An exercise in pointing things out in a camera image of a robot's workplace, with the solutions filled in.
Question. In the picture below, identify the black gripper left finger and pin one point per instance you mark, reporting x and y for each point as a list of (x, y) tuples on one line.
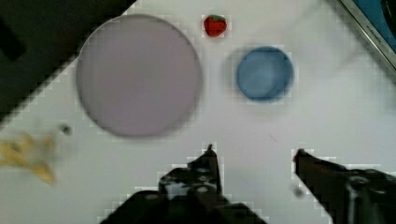
[(190, 195)]

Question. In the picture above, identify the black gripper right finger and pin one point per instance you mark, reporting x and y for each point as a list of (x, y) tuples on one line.
[(349, 196)]

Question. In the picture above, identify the large grey round plate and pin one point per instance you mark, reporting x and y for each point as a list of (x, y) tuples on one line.
[(138, 75)]

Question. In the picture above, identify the blue bowl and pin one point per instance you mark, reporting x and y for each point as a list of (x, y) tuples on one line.
[(265, 74)]

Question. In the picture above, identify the red toy strawberry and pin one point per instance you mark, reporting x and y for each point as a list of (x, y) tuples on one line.
[(215, 25)]

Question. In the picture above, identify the silver toaster oven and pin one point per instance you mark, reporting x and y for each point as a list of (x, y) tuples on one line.
[(377, 21)]

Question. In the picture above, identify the yellow banana peel toy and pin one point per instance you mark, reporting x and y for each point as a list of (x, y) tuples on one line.
[(30, 153)]

